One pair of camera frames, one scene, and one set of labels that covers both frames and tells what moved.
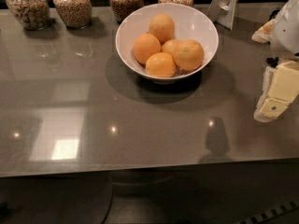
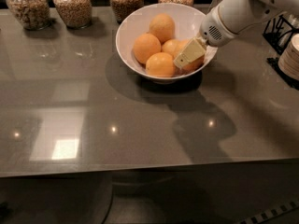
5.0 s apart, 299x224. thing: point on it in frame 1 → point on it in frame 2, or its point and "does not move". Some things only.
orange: [160, 64] does not move
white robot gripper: [287, 32] → [214, 28]
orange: [189, 55] does not move
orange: [163, 27] does not move
